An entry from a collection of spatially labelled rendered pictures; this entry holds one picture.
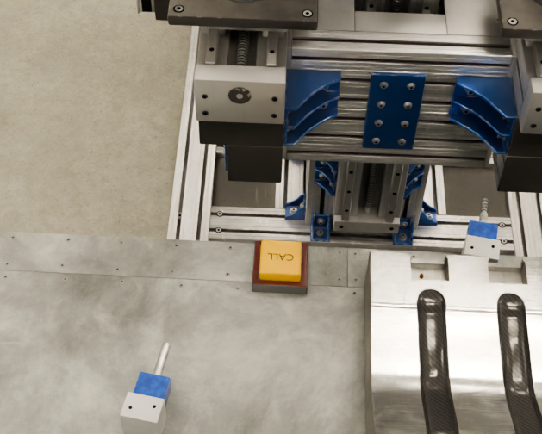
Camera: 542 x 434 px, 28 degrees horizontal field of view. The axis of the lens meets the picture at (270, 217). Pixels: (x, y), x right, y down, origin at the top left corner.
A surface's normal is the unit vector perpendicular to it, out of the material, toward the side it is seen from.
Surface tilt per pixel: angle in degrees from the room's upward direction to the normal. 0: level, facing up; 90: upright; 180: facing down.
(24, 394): 0
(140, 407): 0
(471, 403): 25
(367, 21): 0
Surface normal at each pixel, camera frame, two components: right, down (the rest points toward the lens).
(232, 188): 0.02, -0.62
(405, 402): 0.04, -0.90
